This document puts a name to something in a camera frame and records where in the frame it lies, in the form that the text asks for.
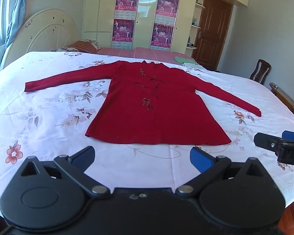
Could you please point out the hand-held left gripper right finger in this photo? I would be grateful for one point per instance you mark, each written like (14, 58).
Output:
(198, 157)

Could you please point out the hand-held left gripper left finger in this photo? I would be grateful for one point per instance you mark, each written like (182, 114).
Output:
(84, 158)

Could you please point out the red long-sleeved sweater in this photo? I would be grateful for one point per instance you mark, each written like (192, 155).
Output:
(159, 112)

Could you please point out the white floral bedsheet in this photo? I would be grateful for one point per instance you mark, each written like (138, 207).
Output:
(44, 107)

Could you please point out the dark wooden chair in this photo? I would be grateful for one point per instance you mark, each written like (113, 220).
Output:
(261, 71)

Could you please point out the white folded cloth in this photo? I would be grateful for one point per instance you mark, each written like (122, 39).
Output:
(192, 63)

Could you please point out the green folded cloth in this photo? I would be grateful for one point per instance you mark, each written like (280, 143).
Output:
(182, 59)

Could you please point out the white brown patterned pillow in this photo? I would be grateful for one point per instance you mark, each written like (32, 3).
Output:
(60, 50)
(94, 43)

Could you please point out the orange striped pillow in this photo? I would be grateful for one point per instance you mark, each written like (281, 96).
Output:
(79, 46)

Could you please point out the pink bed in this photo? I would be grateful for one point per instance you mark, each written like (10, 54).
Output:
(147, 52)

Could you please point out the brown wooden door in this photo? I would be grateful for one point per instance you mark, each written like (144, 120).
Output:
(212, 31)

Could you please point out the cream corner shelf unit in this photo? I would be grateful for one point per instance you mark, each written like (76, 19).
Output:
(196, 27)

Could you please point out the cream bed headboard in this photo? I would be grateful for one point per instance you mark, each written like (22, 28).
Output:
(44, 31)

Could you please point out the blue bottle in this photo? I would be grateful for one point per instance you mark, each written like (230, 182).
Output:
(195, 21)

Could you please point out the cream wardrobe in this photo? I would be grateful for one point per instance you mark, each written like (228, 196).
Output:
(147, 12)

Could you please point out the blue curtain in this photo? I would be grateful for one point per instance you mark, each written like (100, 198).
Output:
(17, 12)

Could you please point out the pink wall poster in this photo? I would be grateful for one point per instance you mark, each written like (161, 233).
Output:
(167, 8)
(127, 2)
(162, 36)
(123, 33)

